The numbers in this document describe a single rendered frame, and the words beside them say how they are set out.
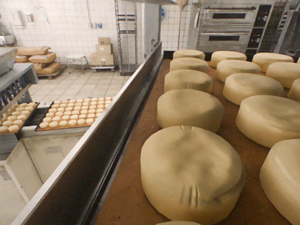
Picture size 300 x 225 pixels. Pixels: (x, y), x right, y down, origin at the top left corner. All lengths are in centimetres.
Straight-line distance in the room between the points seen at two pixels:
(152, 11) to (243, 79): 20
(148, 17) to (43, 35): 559
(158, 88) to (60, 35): 553
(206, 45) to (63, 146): 379
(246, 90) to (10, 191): 144
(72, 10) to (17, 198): 470
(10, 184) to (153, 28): 129
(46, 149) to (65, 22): 452
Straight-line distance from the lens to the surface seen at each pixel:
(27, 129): 135
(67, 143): 135
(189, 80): 18
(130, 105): 16
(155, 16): 34
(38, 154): 146
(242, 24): 464
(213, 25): 446
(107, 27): 530
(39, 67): 503
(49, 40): 585
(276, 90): 19
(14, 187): 144
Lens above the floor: 157
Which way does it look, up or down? 31 degrees down
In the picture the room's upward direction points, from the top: 1 degrees clockwise
